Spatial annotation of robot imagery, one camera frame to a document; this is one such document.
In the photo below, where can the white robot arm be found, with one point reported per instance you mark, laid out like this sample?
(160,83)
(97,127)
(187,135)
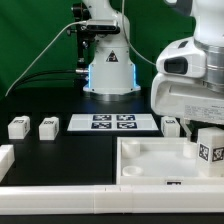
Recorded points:
(111,74)

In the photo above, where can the white left obstacle bar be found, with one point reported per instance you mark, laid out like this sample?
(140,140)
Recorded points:
(7,158)

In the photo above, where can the white tag base sheet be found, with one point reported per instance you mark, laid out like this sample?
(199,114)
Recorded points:
(112,122)

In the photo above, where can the white front obstacle bar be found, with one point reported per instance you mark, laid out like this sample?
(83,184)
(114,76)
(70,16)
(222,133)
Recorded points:
(111,199)

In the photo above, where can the white obstacle bar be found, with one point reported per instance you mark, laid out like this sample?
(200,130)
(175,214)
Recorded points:
(111,199)
(7,158)

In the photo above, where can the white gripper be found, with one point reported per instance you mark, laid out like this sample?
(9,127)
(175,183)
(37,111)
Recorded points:
(190,84)

